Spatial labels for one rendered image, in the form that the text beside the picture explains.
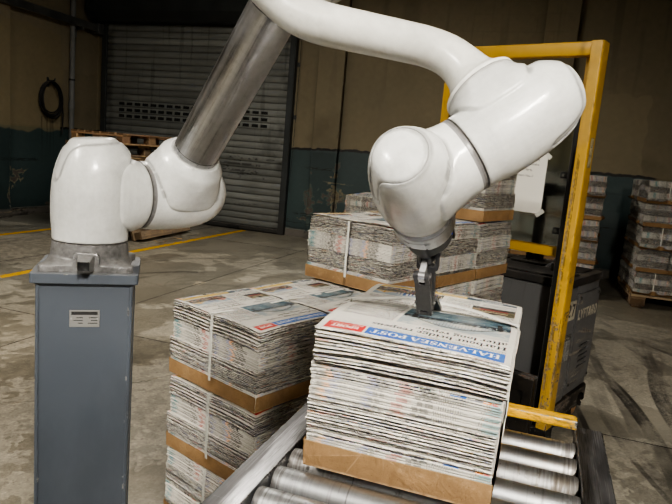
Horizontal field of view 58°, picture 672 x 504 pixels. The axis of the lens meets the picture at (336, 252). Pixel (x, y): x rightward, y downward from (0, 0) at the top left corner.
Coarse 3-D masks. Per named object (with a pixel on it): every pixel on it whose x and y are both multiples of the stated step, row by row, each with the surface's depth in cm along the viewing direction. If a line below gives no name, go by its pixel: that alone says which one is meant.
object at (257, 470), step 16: (304, 416) 112; (288, 432) 105; (304, 432) 106; (272, 448) 99; (288, 448) 100; (256, 464) 94; (272, 464) 94; (240, 480) 89; (256, 480) 89; (208, 496) 84; (224, 496) 85; (240, 496) 85
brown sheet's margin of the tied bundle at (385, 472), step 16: (304, 448) 94; (320, 448) 93; (336, 448) 92; (320, 464) 93; (336, 464) 92; (352, 464) 91; (368, 464) 90; (384, 464) 89; (400, 464) 88; (368, 480) 91; (384, 480) 90; (400, 480) 89; (416, 480) 88; (432, 480) 87; (448, 480) 87; (464, 480) 86; (432, 496) 88; (448, 496) 87; (464, 496) 86; (480, 496) 85
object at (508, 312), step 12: (372, 288) 118; (384, 288) 118; (396, 288) 119; (408, 288) 120; (384, 300) 110; (396, 300) 111; (408, 300) 111; (444, 300) 113; (456, 300) 114; (468, 300) 115; (480, 300) 116; (456, 312) 106; (468, 312) 106; (492, 312) 108; (504, 312) 109; (516, 312) 109; (516, 348) 105; (504, 408) 109; (504, 420) 116
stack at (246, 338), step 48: (288, 288) 202; (336, 288) 208; (192, 336) 172; (240, 336) 158; (288, 336) 162; (192, 384) 174; (240, 384) 159; (288, 384) 166; (192, 432) 174; (240, 432) 161; (192, 480) 177
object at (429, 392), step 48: (336, 336) 89; (384, 336) 87; (432, 336) 89; (480, 336) 91; (336, 384) 91; (384, 384) 88; (432, 384) 85; (480, 384) 83; (336, 432) 92; (384, 432) 90; (432, 432) 87; (480, 432) 85; (480, 480) 86
